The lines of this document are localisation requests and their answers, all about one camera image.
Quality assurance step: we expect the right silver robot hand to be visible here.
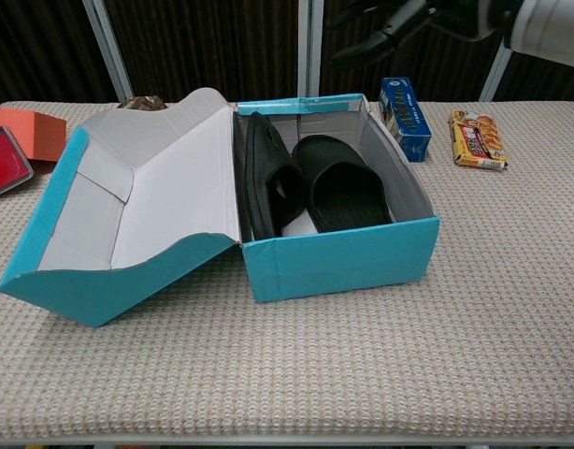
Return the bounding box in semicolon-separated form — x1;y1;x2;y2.
330;0;510;71

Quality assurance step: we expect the black rubber slipper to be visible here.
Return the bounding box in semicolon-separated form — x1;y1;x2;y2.
291;134;394;235
244;110;308;241

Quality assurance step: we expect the light blue shoe box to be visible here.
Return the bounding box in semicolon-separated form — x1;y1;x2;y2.
0;88;442;329

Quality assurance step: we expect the long blue wrap box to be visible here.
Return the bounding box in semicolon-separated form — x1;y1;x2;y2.
378;77;433;164

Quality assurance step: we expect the dark brown pleated curtain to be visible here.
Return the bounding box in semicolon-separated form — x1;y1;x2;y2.
0;0;122;107
319;0;501;102
104;0;301;105
495;46;574;102

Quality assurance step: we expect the yellow snack packet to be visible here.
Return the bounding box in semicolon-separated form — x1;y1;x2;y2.
448;109;509;172

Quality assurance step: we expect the brown foil snack bag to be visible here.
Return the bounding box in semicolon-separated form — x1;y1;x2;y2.
117;94;169;114

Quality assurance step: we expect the beige woven tablecloth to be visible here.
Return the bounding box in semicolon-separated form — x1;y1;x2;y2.
0;100;574;443

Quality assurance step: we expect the orange foam block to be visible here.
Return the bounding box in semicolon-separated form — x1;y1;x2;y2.
0;106;69;163

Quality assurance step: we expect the red ink pad case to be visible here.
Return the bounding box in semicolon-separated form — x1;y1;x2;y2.
0;124;36;200

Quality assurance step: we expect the grey aluminium partition post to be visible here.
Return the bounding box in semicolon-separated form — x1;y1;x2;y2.
296;0;325;98
80;0;135;103
478;44;513;102

